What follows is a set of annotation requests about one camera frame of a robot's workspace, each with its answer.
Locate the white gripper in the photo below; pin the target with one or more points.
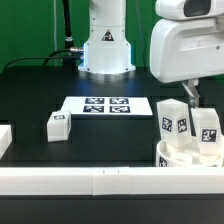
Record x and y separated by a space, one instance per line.
188 42

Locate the round white stool seat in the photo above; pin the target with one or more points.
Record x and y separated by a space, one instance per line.
187 156

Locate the white front barrier wall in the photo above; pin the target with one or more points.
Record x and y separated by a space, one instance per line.
111 181

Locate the white barrier wall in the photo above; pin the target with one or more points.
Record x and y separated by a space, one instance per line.
5 138
111 181

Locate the white marker base plate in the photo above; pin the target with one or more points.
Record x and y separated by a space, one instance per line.
86 105

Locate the black vertical cable post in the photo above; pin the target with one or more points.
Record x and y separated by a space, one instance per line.
68 61

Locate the white left barrier wall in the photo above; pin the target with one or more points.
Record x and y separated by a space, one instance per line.
5 138

